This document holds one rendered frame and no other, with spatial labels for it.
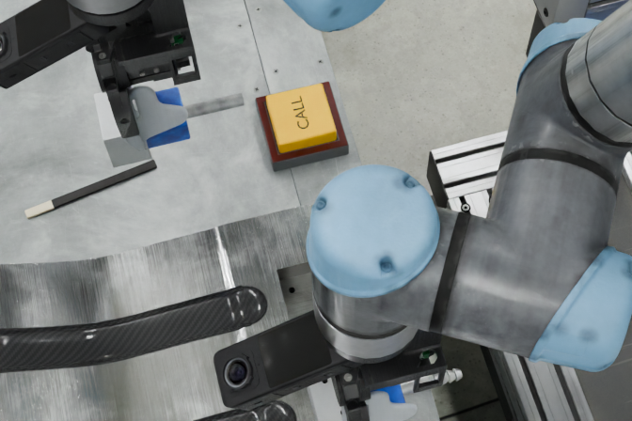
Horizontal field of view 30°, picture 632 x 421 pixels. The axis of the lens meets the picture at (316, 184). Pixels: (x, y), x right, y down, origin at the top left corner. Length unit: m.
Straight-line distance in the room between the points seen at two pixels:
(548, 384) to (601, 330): 1.05
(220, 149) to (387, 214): 0.57
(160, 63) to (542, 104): 0.35
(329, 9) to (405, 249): 0.17
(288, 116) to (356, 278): 0.54
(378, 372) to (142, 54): 0.31
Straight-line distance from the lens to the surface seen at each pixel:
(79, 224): 1.21
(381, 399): 0.93
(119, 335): 1.07
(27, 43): 0.95
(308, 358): 0.84
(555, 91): 0.73
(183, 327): 1.06
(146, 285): 1.08
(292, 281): 1.09
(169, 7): 0.93
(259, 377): 0.86
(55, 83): 1.29
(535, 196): 0.71
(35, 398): 1.03
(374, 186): 0.68
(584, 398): 1.74
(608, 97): 0.69
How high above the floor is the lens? 1.87
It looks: 64 degrees down
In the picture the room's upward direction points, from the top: 3 degrees counter-clockwise
